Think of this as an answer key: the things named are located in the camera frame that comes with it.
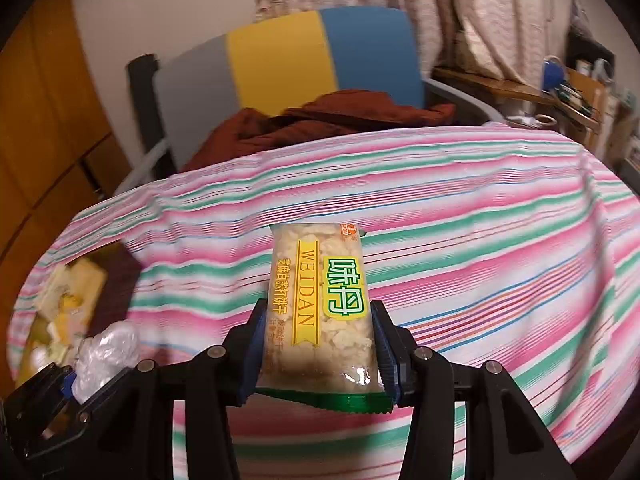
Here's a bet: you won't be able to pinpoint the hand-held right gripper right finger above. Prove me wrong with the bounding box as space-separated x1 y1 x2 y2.
370 300 561 480

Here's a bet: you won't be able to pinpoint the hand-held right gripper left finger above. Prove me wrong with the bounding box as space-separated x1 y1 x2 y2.
95 299 268 480

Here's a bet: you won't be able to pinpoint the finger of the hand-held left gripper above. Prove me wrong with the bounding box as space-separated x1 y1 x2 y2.
15 365 77 412
22 376 129 463

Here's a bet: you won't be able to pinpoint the clear plastic wrap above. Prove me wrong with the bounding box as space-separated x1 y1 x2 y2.
72 322 143 404

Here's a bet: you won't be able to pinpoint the cracker snack packet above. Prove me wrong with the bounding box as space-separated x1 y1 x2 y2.
255 222 394 412

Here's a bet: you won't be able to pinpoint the yellow multicolour socks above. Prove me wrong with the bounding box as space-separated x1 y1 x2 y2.
56 294 85 322

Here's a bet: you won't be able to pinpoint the cream sponge block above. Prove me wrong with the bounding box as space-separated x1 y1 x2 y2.
70 257 109 318

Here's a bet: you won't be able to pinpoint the gold tin box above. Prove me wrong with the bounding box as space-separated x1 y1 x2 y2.
7 242 143 391

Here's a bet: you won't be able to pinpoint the pink green striped tablecloth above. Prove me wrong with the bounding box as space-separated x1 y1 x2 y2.
10 122 640 471

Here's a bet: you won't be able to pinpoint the dark red garment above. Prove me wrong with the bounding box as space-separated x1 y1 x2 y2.
182 89 457 173

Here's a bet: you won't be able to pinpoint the wooden wardrobe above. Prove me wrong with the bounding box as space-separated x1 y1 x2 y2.
0 0 132 273

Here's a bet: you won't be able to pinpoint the wooden desk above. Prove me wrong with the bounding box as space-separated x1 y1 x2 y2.
434 66 602 132

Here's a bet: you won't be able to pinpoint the grey yellow blue chair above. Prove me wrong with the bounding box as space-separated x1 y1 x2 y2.
112 6 503 191

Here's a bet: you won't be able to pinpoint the blue cup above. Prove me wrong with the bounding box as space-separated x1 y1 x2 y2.
542 56 567 92

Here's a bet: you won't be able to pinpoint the cardboard box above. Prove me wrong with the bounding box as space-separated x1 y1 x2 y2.
564 67 607 112

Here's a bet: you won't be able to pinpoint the patterned beige curtain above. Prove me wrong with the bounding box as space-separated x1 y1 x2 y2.
252 0 573 86

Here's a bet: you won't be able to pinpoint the black desk item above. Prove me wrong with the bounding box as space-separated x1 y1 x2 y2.
566 24 617 72

